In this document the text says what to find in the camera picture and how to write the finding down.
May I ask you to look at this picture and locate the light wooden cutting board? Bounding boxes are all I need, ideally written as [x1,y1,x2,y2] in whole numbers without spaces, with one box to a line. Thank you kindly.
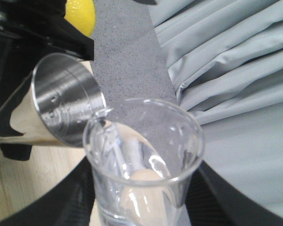
[0,57,104,226]

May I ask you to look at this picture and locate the yellow lemon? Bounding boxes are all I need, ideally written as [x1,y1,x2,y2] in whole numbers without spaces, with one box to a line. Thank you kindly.
[64,0,96,37]

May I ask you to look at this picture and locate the clear glass beaker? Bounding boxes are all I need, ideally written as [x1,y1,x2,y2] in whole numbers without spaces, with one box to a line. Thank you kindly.
[83,99,204,226]

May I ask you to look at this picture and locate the steel double jigger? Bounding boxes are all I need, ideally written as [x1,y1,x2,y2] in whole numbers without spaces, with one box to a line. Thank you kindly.
[0,53,107,148]

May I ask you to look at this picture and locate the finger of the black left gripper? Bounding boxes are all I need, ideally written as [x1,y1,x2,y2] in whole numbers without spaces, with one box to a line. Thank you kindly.
[0,103,33,162]
[4,0,94,61]

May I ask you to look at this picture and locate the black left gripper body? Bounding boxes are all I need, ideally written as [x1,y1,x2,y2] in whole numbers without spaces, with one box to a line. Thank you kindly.
[0,0,50,111]

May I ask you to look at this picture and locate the grey curtain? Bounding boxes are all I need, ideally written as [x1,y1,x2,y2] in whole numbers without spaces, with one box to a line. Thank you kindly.
[149,0,283,217]

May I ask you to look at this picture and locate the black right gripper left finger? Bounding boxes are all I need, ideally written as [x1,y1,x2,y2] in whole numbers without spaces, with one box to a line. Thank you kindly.
[0,154,95,226]

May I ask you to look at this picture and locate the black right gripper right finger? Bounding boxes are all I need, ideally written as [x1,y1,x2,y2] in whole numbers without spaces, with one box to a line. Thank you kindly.
[186,161,283,226]

